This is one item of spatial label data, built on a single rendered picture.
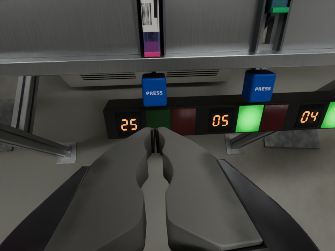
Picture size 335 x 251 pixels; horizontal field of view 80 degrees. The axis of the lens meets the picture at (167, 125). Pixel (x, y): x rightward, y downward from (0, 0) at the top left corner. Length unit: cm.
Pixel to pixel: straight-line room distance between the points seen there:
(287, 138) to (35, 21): 100
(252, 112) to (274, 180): 77
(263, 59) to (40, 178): 95
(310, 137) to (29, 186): 124
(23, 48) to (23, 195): 87
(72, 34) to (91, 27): 2
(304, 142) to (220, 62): 94
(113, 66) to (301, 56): 17
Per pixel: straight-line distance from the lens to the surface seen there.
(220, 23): 21
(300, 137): 110
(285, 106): 28
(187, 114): 24
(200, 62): 19
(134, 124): 24
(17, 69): 22
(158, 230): 91
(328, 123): 32
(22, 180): 106
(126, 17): 21
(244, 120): 26
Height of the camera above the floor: 89
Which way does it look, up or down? 75 degrees down
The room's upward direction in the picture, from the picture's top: 6 degrees clockwise
